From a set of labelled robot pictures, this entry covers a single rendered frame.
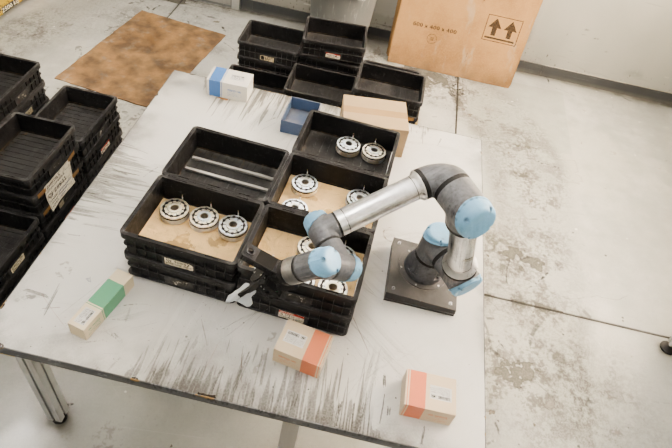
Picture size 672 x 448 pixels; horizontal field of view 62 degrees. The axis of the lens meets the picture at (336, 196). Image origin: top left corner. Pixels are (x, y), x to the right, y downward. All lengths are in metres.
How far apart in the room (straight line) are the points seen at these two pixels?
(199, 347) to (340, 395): 0.48
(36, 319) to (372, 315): 1.11
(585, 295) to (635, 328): 0.29
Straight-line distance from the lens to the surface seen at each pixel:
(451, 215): 1.58
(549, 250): 3.57
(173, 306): 2.02
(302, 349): 1.84
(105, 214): 2.31
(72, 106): 3.39
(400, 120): 2.60
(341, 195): 2.21
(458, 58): 4.70
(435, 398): 1.86
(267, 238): 2.02
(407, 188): 1.60
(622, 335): 3.40
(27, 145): 3.01
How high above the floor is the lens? 2.38
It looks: 45 degrees down
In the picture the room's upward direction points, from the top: 12 degrees clockwise
